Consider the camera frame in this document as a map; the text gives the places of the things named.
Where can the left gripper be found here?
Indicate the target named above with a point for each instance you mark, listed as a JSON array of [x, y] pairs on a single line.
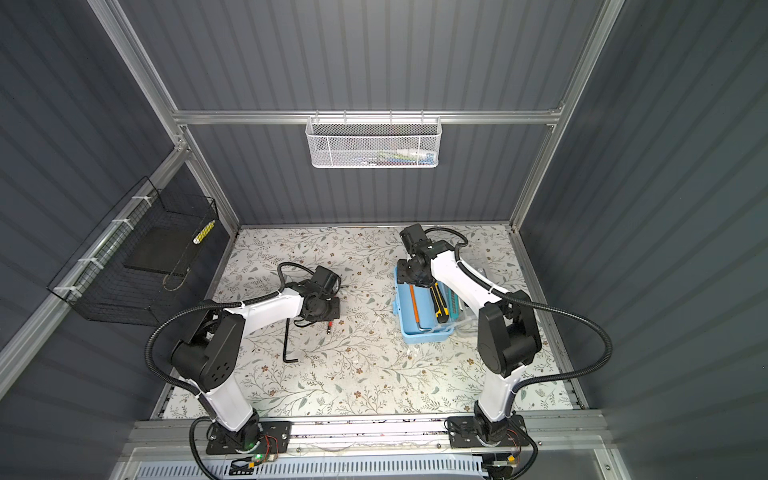
[[335, 312]]

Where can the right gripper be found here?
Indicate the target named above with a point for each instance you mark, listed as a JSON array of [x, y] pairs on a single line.
[[402, 275]]

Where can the blue plastic tool box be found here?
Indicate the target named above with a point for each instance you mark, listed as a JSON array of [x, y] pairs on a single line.
[[466, 326]]

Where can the teal utility knife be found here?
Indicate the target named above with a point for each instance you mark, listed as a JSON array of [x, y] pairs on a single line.
[[456, 308]]

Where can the black hex key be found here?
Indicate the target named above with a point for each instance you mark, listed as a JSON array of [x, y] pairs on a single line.
[[286, 337]]

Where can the yellow black utility knife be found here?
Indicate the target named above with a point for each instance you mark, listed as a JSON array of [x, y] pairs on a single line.
[[441, 309]]

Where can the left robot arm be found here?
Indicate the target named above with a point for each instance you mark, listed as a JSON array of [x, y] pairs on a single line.
[[206, 358]]

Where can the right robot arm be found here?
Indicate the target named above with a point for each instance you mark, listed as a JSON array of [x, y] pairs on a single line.
[[508, 337]]

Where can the yellow item in basket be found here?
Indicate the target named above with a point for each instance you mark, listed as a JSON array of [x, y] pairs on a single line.
[[203, 232]]

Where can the white vented panel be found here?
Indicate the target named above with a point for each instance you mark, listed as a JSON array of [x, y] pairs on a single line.
[[360, 467]]

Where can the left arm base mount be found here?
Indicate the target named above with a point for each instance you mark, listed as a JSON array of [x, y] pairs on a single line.
[[271, 437]]

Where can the white wire mesh basket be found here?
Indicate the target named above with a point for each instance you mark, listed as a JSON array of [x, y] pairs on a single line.
[[369, 145]]

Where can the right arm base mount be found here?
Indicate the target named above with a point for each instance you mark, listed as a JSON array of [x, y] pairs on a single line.
[[472, 432]]

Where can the black wire basket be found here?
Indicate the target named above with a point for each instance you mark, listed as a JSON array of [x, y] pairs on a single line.
[[144, 266]]

